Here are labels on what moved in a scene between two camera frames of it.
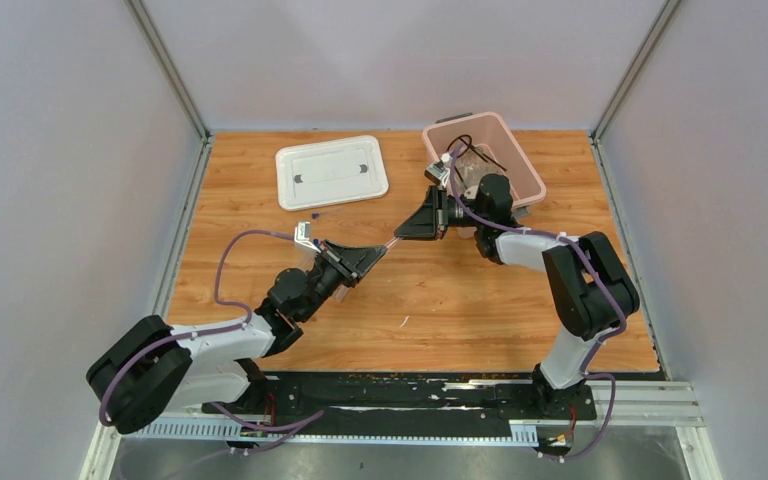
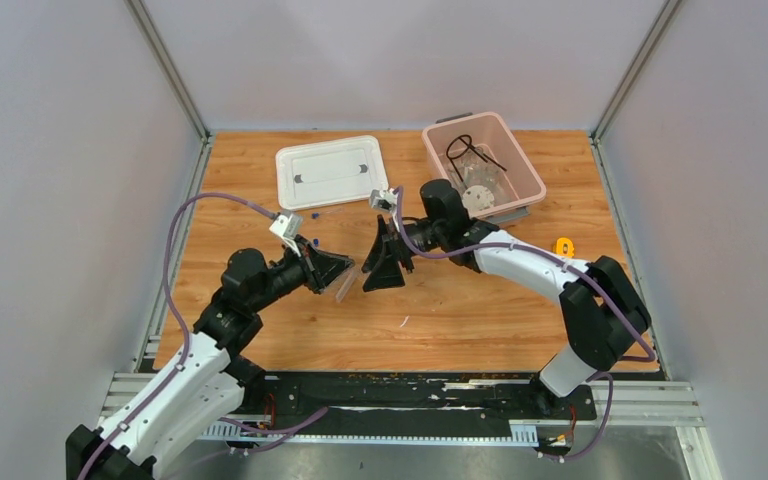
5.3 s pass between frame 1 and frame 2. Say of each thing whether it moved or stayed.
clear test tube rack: stayed
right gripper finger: moved
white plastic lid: stayed
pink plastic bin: stayed
